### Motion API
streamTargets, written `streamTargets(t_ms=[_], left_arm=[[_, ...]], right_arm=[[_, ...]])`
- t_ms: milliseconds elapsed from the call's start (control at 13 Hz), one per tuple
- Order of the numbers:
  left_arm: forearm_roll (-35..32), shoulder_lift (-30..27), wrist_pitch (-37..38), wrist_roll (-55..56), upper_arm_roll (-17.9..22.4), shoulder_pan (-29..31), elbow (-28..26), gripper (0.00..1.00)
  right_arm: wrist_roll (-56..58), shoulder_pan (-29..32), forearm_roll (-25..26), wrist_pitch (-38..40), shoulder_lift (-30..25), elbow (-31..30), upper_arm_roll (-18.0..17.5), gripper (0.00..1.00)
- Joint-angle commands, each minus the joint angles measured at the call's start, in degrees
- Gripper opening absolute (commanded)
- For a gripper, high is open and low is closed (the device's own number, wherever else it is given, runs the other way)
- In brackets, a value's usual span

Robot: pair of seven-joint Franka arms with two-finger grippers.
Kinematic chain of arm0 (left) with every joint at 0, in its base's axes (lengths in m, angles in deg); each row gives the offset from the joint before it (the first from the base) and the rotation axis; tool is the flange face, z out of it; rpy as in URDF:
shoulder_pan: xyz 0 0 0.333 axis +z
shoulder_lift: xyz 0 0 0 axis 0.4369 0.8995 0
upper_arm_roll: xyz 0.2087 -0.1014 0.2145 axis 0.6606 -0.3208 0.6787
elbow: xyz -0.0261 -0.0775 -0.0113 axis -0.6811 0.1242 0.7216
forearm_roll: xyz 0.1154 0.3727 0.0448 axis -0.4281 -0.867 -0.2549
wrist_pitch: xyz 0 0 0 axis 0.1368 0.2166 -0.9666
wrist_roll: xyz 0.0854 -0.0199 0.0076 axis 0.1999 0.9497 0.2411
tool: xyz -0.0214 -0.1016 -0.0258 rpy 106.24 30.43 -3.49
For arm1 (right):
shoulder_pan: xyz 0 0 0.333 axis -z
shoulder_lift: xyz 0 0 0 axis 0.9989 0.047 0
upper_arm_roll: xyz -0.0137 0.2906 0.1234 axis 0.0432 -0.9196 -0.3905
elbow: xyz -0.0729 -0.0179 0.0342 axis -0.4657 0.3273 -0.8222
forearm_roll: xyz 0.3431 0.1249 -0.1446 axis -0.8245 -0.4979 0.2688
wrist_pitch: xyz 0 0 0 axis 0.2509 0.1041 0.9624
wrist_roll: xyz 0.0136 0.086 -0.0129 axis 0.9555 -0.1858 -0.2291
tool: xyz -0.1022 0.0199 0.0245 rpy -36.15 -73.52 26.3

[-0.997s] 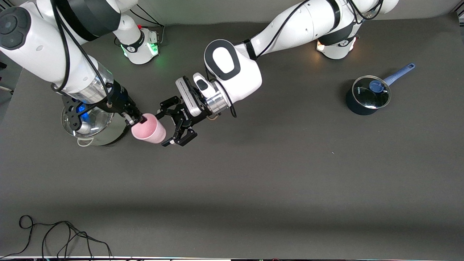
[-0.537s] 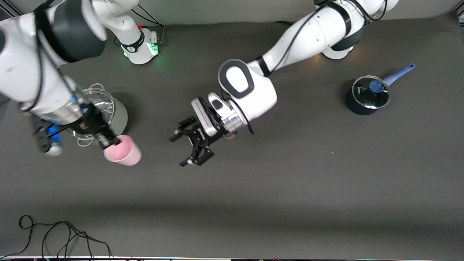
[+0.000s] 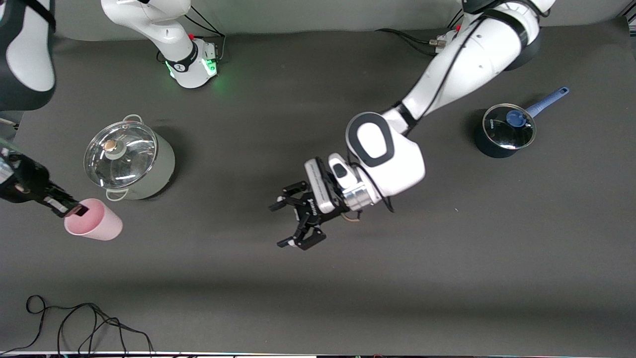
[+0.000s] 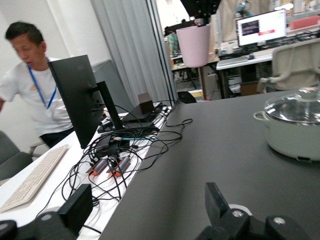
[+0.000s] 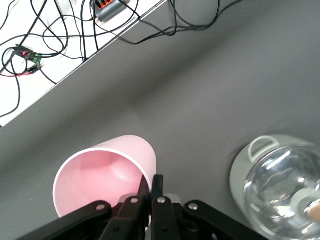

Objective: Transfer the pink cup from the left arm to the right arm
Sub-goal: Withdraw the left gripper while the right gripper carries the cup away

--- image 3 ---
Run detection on pink plastic cup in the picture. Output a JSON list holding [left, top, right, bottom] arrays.
[[64, 198, 123, 241]]

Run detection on dark grey table cover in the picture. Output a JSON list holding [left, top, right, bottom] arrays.
[[0, 17, 636, 355]]

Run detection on glass lid with gold knob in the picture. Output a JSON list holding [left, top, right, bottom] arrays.
[[83, 121, 159, 189]]

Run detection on pale green stockpot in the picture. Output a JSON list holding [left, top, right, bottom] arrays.
[[83, 114, 176, 201]]

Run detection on dark blue saucepan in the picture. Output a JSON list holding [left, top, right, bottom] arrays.
[[473, 87, 570, 159]]

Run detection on glass lid with blue knob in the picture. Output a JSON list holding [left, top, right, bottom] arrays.
[[482, 103, 537, 150]]

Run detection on thin black loose cable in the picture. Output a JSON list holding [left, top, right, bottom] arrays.
[[0, 295, 155, 356]]

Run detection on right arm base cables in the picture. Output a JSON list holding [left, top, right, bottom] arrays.
[[158, 7, 227, 64]]

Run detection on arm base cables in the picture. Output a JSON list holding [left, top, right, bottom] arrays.
[[158, 7, 227, 64], [376, 7, 464, 56]]

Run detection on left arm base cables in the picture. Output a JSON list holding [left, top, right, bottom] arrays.
[[376, 7, 464, 56]]

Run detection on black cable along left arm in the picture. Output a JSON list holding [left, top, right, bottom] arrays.
[[348, 12, 502, 214]]

